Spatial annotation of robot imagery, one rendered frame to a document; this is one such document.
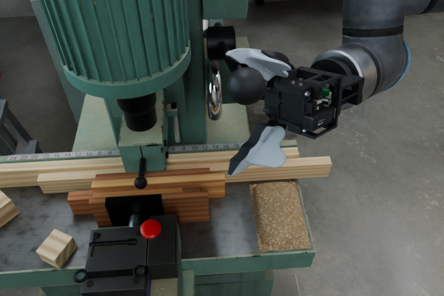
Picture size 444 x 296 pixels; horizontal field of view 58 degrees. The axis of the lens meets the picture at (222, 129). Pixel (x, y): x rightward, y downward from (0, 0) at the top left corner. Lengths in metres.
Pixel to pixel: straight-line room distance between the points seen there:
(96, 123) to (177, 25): 0.62
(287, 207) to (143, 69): 0.37
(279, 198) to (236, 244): 0.11
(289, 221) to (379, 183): 1.35
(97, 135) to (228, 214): 0.45
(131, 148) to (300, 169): 0.33
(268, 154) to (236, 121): 0.54
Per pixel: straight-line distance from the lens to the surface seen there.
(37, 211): 0.83
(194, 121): 0.92
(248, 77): 0.35
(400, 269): 1.83
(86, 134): 1.06
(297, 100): 0.50
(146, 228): 0.60
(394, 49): 0.66
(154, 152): 0.65
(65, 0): 0.47
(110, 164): 0.78
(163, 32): 0.49
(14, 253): 0.79
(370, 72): 0.61
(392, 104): 2.46
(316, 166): 0.79
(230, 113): 1.06
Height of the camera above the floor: 1.54
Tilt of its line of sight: 46 degrees down
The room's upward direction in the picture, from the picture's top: straight up
